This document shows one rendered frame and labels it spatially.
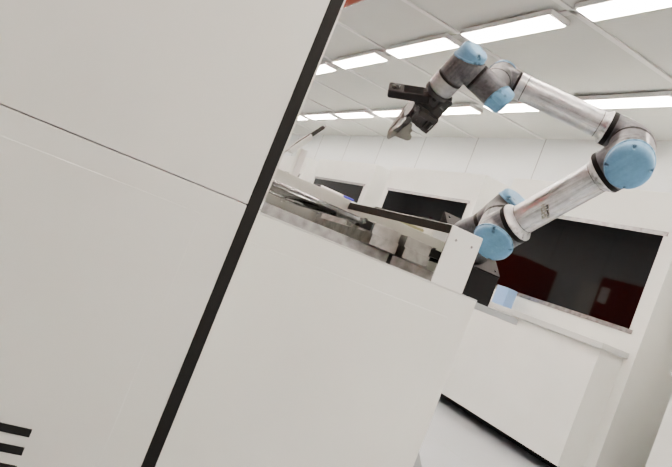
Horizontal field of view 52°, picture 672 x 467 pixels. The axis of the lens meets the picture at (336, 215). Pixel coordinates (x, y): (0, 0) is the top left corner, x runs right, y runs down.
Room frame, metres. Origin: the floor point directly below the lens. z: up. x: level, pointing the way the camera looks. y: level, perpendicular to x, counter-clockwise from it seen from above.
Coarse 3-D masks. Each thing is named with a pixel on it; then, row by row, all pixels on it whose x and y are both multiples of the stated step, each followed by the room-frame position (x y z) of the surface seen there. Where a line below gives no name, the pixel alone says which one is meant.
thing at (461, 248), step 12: (360, 204) 2.00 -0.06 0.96; (456, 228) 1.57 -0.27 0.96; (456, 240) 1.57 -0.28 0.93; (468, 240) 1.59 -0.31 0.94; (480, 240) 1.60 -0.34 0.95; (444, 252) 1.57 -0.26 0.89; (456, 252) 1.58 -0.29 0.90; (468, 252) 1.59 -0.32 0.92; (444, 264) 1.57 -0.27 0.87; (456, 264) 1.58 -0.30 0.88; (468, 264) 1.60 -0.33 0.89; (444, 276) 1.58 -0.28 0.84; (456, 276) 1.59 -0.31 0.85; (468, 276) 1.60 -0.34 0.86; (456, 288) 1.59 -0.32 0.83
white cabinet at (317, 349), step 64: (256, 256) 1.32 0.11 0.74; (320, 256) 1.38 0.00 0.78; (256, 320) 1.34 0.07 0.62; (320, 320) 1.40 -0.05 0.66; (384, 320) 1.46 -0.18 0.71; (448, 320) 1.53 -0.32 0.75; (192, 384) 1.31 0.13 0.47; (256, 384) 1.36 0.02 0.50; (320, 384) 1.42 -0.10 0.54; (384, 384) 1.48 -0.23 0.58; (192, 448) 1.33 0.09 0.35; (256, 448) 1.39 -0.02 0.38; (320, 448) 1.44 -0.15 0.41; (384, 448) 1.51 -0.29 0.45
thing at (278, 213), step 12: (264, 204) 1.60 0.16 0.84; (276, 216) 1.62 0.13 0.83; (288, 216) 1.63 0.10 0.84; (312, 228) 1.66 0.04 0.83; (324, 228) 1.67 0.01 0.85; (336, 240) 1.69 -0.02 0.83; (348, 240) 1.70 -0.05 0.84; (360, 252) 1.72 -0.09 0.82; (372, 252) 1.73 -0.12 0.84; (384, 252) 1.75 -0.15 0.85
